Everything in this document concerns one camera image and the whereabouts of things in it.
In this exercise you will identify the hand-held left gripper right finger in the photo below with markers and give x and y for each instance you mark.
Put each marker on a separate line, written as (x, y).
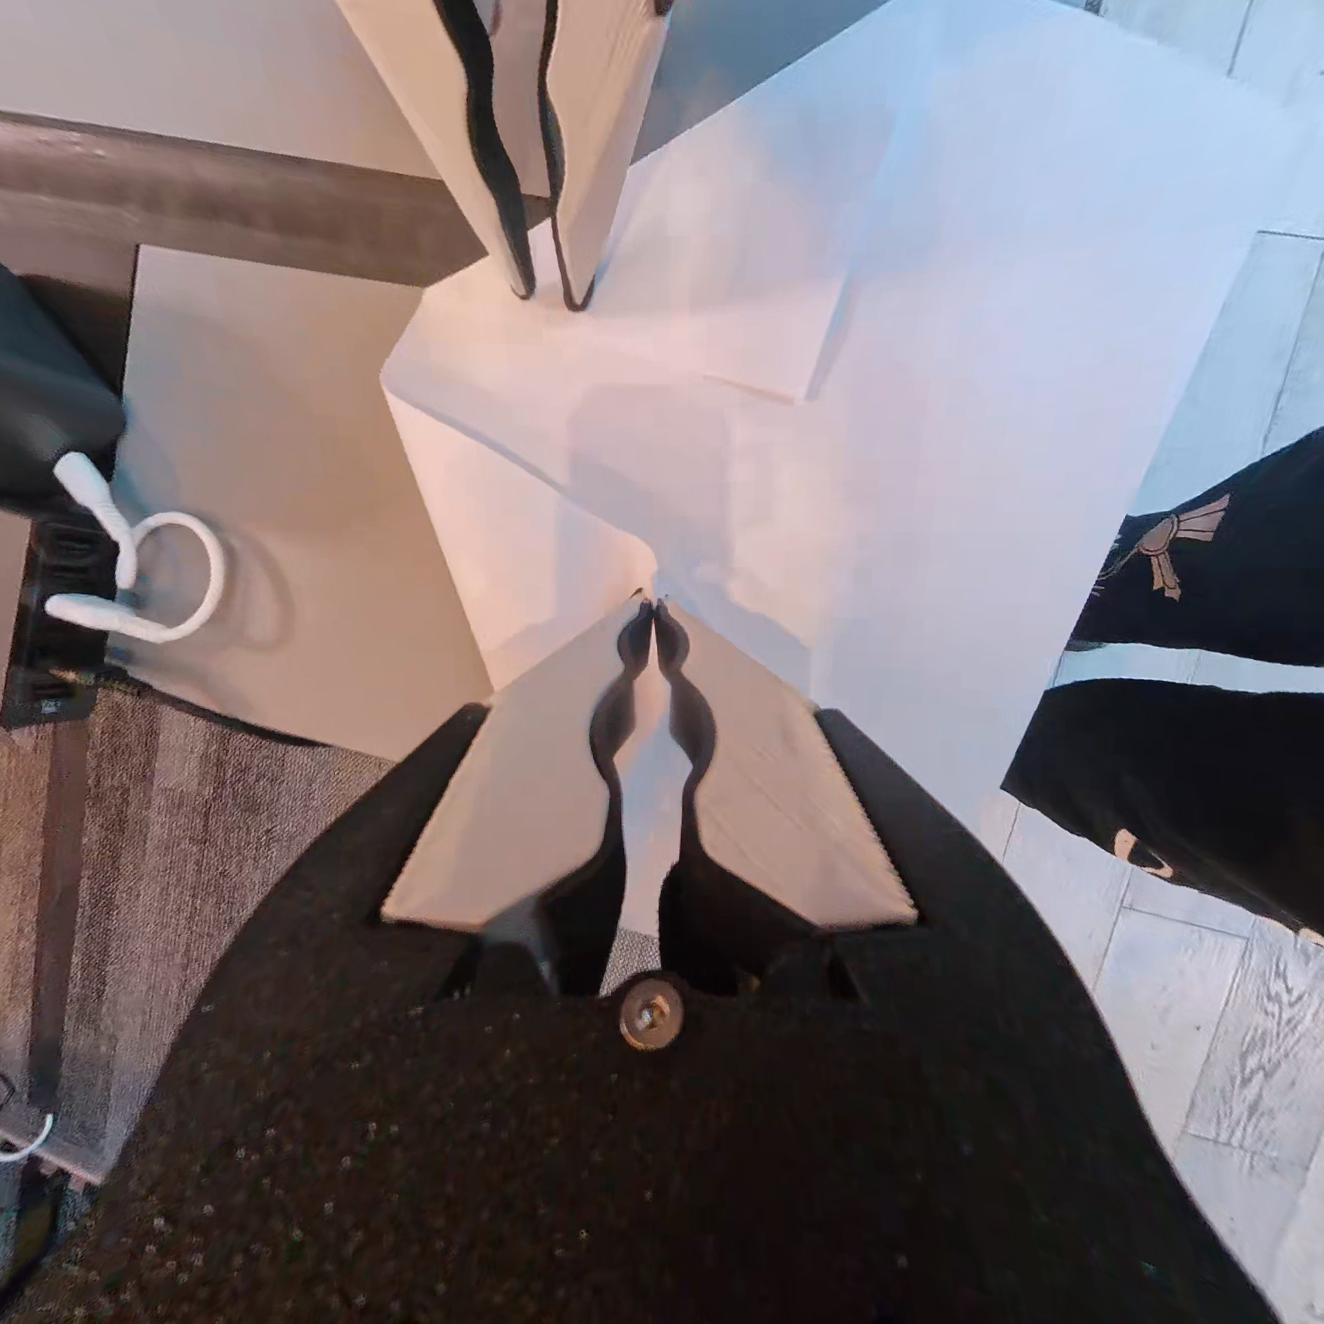
(787, 816)

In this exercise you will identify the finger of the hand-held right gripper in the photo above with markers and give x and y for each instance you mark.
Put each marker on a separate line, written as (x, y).
(611, 102)
(414, 61)

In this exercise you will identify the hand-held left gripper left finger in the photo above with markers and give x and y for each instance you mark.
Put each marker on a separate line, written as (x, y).
(518, 816)

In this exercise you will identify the white paper sheet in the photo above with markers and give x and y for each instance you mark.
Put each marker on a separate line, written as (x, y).
(931, 413)

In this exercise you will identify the person's black clothing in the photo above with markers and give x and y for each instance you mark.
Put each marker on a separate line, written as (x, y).
(1189, 775)

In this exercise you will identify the dark electronic device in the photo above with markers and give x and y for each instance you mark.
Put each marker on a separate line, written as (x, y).
(57, 641)

